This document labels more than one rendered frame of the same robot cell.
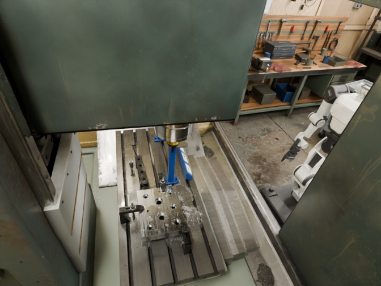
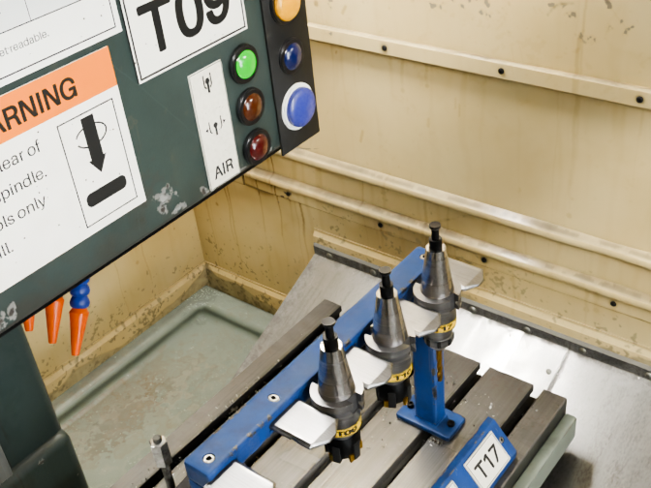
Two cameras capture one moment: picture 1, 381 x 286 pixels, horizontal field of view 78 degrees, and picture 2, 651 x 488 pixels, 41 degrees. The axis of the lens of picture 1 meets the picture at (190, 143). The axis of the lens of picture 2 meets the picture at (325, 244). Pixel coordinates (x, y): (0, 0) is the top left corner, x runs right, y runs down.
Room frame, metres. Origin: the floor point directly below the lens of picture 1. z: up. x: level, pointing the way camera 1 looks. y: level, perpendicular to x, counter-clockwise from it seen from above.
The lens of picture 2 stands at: (0.84, -0.55, 1.95)
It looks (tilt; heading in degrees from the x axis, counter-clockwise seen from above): 35 degrees down; 61
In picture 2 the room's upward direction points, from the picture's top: 7 degrees counter-clockwise
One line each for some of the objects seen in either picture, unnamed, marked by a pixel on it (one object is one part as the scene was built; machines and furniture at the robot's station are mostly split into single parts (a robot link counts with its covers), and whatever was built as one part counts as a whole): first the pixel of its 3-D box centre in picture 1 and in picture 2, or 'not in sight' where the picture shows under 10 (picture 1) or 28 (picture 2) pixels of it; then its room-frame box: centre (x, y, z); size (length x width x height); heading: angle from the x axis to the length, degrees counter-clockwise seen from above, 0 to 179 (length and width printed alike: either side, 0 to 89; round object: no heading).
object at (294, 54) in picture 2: not in sight; (292, 56); (1.12, -0.03, 1.70); 0.02 x 0.01 x 0.02; 19
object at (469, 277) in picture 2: not in sight; (458, 274); (1.46, 0.19, 1.21); 0.07 x 0.05 x 0.01; 109
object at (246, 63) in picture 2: not in sight; (245, 64); (1.08, -0.04, 1.71); 0.02 x 0.01 x 0.02; 19
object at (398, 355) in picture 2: not in sight; (389, 343); (1.30, 0.14, 1.21); 0.06 x 0.06 x 0.03
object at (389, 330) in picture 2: not in sight; (387, 315); (1.30, 0.14, 1.26); 0.04 x 0.04 x 0.07
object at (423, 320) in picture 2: not in sight; (414, 319); (1.35, 0.16, 1.21); 0.07 x 0.05 x 0.01; 109
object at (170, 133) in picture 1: (174, 118); not in sight; (0.78, 0.08, 1.57); 0.16 x 0.16 x 0.12
